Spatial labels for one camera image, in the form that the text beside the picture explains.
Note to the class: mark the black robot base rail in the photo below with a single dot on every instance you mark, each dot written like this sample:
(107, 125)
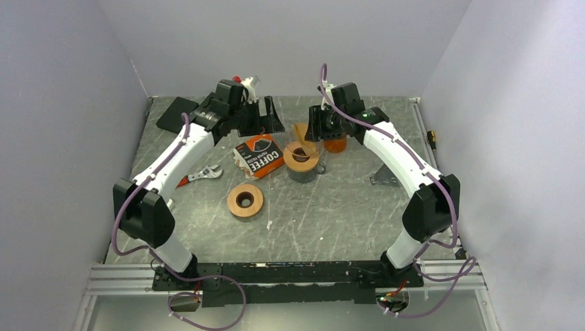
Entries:
(287, 282)

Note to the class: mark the wooden dripper ring holder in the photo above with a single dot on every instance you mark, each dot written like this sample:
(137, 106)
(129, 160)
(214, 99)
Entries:
(299, 158)

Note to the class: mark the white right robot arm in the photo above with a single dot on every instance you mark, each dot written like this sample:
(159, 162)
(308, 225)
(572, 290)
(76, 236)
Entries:
(434, 197)

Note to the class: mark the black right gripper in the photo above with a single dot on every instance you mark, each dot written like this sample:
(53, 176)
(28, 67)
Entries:
(316, 130)

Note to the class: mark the black network switch box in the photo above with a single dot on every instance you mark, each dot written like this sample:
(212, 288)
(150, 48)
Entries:
(171, 120)

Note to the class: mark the red handled adjustable wrench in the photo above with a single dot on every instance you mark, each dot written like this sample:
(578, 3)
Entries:
(208, 172)

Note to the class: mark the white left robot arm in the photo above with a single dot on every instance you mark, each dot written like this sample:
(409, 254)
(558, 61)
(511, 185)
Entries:
(143, 221)

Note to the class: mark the brown paper coffee filter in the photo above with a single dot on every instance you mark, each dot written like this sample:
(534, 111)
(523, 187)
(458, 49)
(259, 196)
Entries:
(308, 147)

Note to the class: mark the grey glass pitcher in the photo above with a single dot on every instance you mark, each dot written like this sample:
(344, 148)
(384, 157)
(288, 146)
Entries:
(306, 176)

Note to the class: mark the orange glass with wooden band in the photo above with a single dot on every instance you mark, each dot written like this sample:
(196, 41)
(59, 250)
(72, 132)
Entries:
(336, 145)

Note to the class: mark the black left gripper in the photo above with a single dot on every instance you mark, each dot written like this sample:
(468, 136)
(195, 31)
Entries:
(272, 123)

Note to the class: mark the yellow black tool handle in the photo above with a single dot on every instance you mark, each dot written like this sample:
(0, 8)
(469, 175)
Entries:
(431, 139)

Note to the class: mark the orange coffee filter box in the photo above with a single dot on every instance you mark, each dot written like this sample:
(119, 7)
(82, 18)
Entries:
(258, 156)

